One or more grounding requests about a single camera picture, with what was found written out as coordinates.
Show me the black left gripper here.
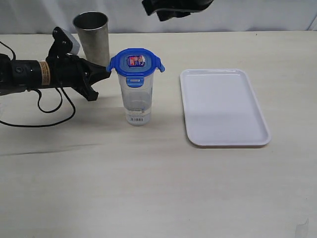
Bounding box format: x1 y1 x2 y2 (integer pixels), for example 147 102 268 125
46 54 111 101

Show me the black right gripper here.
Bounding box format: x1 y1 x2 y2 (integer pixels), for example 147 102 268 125
142 0 213 21

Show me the blue plastic container lid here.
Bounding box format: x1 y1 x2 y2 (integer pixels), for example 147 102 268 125
106 48 165 88

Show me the tall clear plastic container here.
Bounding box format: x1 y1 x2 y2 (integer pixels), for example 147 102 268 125
118 74 154 126

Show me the stainless steel tumbler cup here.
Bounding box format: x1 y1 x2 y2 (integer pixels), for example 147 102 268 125
73 11 110 66

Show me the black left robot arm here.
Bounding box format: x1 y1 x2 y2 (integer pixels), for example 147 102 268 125
0 54 111 101

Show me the white rectangular tray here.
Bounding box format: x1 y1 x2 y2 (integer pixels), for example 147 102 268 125
180 68 271 148

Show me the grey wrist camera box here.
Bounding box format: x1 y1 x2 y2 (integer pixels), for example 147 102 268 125
53 27 80 56

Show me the black cable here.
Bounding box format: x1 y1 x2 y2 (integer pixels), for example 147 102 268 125
0 41 76 128

